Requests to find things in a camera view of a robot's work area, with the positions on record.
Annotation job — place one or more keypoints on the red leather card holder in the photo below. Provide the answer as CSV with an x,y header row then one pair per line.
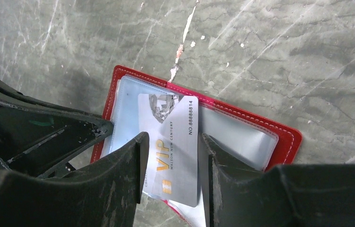
x,y
254,140

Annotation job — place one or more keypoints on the silver VIP credit card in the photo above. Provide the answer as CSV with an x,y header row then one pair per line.
x,y
172,124

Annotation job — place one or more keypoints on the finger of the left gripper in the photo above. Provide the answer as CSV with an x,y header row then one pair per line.
x,y
38,137

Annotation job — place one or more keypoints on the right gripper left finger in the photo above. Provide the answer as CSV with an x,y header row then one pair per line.
x,y
102,194

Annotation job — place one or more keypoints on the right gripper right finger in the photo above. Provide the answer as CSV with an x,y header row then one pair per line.
x,y
237,195

